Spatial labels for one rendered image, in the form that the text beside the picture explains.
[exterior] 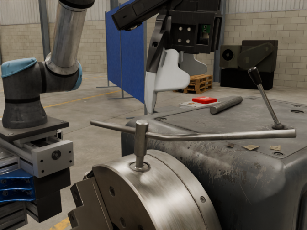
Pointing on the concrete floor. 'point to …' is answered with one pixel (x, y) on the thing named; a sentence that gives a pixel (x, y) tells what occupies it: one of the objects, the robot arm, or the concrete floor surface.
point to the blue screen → (126, 58)
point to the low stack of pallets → (198, 84)
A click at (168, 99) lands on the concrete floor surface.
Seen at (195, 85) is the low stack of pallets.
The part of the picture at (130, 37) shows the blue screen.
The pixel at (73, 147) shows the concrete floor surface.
